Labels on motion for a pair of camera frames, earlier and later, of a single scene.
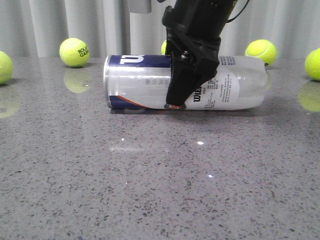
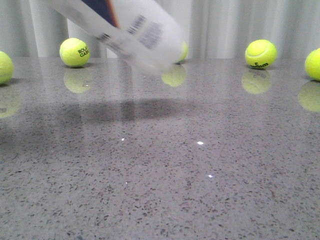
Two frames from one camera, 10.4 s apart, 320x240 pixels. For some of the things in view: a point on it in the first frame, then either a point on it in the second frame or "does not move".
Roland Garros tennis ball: x=74 y=52 does not move
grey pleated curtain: x=37 y=28 does not move
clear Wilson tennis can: x=139 y=82 -> x=144 y=31
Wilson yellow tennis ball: x=262 y=48 does not move
